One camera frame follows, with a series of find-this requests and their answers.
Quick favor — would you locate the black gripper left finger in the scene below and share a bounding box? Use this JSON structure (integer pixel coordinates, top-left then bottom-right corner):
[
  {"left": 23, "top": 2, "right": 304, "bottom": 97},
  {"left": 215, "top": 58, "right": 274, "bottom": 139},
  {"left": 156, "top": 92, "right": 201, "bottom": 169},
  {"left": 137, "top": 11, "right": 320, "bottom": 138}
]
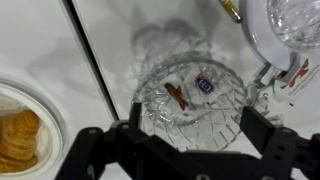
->
[{"left": 129, "top": 102, "right": 142, "bottom": 127}]

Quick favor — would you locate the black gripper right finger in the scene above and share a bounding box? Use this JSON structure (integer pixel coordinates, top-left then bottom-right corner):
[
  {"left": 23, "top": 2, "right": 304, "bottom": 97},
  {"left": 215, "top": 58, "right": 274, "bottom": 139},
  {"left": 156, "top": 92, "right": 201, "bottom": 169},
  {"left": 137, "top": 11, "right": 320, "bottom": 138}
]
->
[{"left": 240, "top": 106, "right": 276, "bottom": 154}]

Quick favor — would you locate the brown small piece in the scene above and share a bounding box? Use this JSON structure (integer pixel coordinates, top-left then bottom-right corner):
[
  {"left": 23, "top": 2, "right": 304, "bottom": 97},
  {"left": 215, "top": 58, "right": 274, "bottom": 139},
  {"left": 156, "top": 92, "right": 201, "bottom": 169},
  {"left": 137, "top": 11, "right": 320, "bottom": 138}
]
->
[{"left": 164, "top": 83, "right": 189, "bottom": 111}]

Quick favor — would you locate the blue red small piece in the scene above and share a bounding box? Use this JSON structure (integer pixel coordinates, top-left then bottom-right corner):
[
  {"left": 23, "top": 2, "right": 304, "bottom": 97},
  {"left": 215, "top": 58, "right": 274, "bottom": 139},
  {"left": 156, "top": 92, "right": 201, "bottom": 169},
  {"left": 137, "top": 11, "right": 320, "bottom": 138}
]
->
[{"left": 195, "top": 74, "right": 215, "bottom": 95}]

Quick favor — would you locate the cut glass bowl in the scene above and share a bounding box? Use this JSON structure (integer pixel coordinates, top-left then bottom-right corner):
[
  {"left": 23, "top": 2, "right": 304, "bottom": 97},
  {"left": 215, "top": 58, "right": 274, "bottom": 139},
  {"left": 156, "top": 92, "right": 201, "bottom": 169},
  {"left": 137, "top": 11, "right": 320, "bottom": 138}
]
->
[{"left": 132, "top": 51, "right": 249, "bottom": 151}]

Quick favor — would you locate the white plate with glass lid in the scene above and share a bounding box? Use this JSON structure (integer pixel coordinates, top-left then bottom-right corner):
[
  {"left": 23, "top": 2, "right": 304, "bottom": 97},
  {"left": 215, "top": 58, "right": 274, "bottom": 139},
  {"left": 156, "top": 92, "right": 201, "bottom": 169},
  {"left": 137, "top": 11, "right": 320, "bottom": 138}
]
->
[{"left": 239, "top": 0, "right": 320, "bottom": 70}]

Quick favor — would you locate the plate of yellow pastries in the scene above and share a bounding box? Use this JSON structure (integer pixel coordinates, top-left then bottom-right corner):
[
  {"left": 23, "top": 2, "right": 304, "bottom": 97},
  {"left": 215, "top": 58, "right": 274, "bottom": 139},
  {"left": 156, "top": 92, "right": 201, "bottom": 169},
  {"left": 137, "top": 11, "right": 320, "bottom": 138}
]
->
[{"left": 0, "top": 78, "right": 68, "bottom": 180}]

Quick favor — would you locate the yellow pencil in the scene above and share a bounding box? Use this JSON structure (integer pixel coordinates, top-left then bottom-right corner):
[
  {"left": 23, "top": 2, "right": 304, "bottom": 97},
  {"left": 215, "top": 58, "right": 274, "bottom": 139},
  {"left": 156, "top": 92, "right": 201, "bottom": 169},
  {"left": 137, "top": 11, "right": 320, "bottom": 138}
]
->
[{"left": 219, "top": 0, "right": 243, "bottom": 23}]

